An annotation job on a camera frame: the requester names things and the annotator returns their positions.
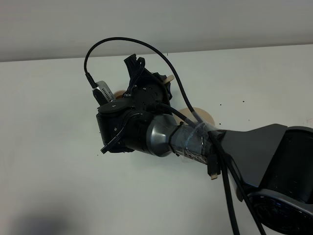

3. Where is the black camera cable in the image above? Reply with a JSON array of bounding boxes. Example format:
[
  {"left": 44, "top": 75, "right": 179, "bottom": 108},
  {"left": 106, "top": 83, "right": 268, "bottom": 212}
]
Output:
[{"left": 84, "top": 37, "right": 267, "bottom": 235}]

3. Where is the beige teapot saucer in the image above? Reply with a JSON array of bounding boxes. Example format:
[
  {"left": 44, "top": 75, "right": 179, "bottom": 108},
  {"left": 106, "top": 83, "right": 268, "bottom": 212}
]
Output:
[{"left": 179, "top": 107, "right": 215, "bottom": 126}]

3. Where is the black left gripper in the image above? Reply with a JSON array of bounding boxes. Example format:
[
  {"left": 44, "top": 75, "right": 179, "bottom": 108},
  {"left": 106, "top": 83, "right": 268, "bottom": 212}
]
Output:
[{"left": 96, "top": 54, "right": 173, "bottom": 157}]

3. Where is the far beige teacup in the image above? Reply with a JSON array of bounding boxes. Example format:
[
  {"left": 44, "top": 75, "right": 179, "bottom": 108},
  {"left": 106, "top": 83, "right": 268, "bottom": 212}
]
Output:
[{"left": 113, "top": 90, "right": 126, "bottom": 99}]

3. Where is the beige ceramic teapot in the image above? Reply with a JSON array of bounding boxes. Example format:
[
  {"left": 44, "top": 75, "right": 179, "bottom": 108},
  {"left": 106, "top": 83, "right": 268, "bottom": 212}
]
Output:
[{"left": 163, "top": 75, "right": 175, "bottom": 84}]

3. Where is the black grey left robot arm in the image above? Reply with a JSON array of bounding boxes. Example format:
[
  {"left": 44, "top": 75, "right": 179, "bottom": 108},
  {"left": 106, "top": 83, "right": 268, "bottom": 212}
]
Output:
[{"left": 92, "top": 55, "right": 313, "bottom": 235}]

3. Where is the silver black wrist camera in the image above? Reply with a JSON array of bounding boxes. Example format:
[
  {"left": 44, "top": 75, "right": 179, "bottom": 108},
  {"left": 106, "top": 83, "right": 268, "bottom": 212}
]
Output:
[{"left": 92, "top": 81, "right": 116, "bottom": 106}]

